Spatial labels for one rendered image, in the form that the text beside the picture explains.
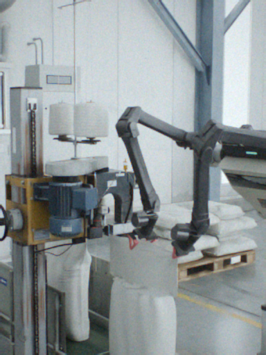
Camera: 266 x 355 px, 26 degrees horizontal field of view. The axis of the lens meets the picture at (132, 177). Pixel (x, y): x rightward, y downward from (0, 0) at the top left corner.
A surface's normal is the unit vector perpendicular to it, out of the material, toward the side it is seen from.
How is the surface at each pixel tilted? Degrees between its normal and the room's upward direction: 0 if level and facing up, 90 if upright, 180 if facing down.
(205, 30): 90
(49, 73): 90
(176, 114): 90
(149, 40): 90
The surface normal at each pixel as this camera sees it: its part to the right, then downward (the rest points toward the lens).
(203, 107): -0.79, 0.07
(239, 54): 0.61, 0.10
